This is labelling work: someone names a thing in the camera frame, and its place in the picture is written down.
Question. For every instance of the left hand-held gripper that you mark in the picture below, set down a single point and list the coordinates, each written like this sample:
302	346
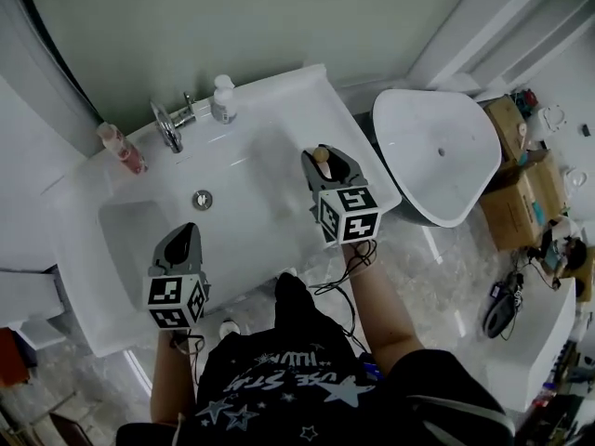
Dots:
174	295

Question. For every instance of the small cardboard box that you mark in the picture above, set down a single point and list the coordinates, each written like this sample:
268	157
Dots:
504	126

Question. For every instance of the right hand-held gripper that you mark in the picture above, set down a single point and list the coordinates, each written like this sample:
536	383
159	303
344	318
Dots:
351	216

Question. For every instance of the chrome faucet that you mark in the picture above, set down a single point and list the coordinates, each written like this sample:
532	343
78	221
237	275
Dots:
169	126

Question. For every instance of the large cardboard box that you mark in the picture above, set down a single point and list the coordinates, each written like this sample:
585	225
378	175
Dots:
520	202

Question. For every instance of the white oval basin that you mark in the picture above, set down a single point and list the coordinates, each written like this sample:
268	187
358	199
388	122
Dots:
432	156

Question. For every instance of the pink patterned bottle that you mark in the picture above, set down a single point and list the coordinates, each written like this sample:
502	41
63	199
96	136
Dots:
124	150

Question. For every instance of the white shoe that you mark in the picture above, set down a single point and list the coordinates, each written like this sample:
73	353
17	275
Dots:
229	327
288	272

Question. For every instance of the white ceramic bathroom sink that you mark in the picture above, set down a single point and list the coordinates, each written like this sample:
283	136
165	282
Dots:
260	174

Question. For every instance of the person's right forearm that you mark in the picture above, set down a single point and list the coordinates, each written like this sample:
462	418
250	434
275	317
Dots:
383	305

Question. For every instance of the black star-print shirt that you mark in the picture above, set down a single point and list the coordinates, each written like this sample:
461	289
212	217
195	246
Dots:
302	388

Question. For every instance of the person's left forearm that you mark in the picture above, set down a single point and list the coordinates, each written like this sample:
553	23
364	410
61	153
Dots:
174	379

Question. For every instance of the chrome sink drain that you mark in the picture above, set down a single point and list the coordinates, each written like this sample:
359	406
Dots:
202	199

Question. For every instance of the white pump soap bottle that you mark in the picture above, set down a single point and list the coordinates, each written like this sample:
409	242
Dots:
224	100

